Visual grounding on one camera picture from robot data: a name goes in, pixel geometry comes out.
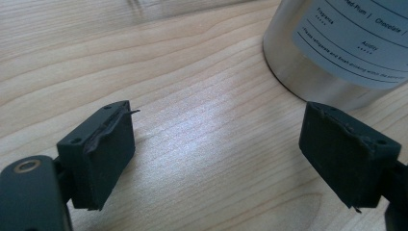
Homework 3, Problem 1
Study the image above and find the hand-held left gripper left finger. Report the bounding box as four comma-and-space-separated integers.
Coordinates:
56, 99, 141, 212

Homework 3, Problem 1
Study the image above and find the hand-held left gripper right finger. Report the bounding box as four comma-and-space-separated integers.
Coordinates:
298, 101, 402, 215

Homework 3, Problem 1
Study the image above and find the metal cup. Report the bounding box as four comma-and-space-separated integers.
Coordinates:
262, 0, 408, 112

